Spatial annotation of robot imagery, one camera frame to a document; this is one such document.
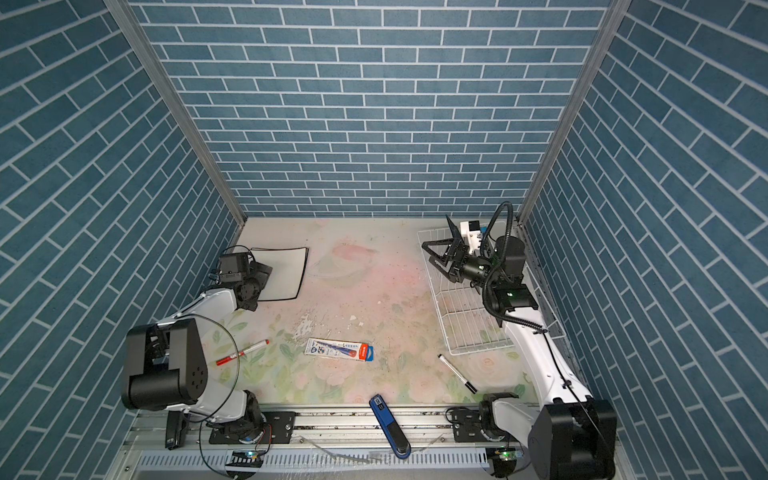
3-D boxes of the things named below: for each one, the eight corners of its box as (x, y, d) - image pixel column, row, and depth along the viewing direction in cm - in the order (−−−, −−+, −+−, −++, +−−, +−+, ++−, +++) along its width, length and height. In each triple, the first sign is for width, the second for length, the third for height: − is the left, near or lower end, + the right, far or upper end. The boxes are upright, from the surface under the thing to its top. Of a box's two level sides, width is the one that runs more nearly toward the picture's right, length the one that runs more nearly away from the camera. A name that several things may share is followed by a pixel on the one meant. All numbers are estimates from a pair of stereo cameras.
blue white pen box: (305, 354, 88) (304, 352, 86) (310, 338, 91) (309, 335, 90) (373, 362, 87) (373, 359, 85) (376, 345, 90) (376, 343, 88)
